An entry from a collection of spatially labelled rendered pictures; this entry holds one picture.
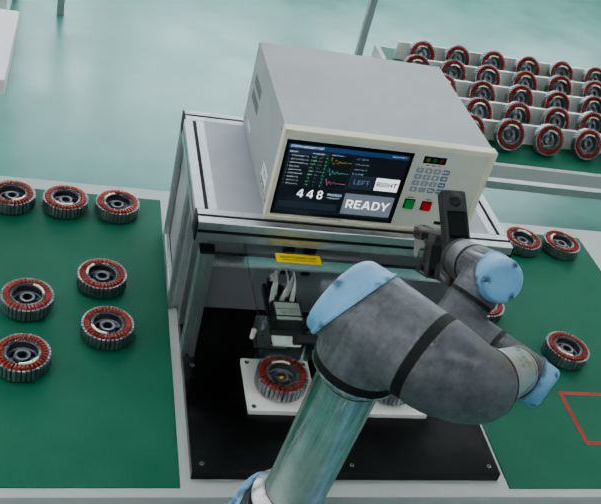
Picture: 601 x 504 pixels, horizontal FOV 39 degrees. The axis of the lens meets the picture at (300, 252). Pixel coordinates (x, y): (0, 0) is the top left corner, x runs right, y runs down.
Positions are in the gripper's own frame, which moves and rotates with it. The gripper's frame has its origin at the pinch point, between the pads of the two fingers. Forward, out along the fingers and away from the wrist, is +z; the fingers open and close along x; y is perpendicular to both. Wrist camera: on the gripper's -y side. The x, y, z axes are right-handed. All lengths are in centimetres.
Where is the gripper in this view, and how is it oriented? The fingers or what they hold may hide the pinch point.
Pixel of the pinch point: (421, 226)
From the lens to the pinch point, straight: 168.4
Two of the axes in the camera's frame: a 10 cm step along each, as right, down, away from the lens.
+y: -1.3, 9.7, 1.8
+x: 9.6, 0.8, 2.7
